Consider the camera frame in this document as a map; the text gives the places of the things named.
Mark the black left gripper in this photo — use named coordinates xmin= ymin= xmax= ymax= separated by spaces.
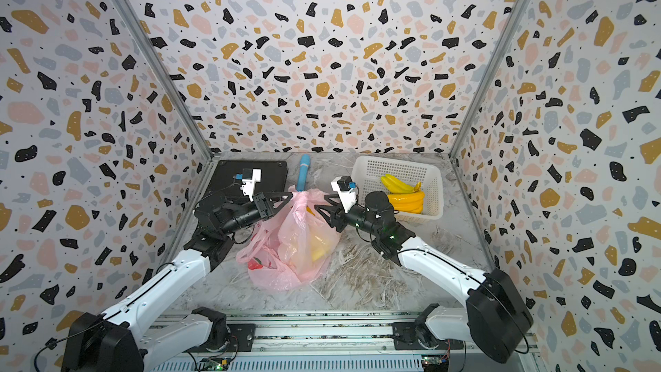
xmin=219 ymin=194 xmax=292 ymax=240

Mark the yellow banana bunch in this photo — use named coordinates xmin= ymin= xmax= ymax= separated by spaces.
xmin=380 ymin=174 xmax=422 ymax=194
xmin=306 ymin=207 xmax=338 ymax=263
xmin=387 ymin=191 xmax=425 ymax=215

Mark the pink plastic bag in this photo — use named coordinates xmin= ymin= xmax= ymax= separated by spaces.
xmin=236 ymin=189 xmax=340 ymax=292

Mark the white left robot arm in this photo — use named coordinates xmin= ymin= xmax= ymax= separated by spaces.
xmin=61 ymin=191 xmax=293 ymax=371

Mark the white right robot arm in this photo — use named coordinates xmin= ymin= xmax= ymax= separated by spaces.
xmin=315 ymin=191 xmax=534 ymax=363

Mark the black ribbed carry case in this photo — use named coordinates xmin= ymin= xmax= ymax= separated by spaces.
xmin=203 ymin=160 xmax=287 ymax=204

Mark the blue cylindrical tube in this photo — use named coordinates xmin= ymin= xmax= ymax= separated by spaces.
xmin=296 ymin=154 xmax=311 ymax=191

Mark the white perforated plastic basket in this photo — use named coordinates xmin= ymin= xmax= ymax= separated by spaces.
xmin=351 ymin=156 xmax=444 ymax=224

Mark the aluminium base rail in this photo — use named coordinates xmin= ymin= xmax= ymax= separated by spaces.
xmin=139 ymin=311 xmax=545 ymax=371

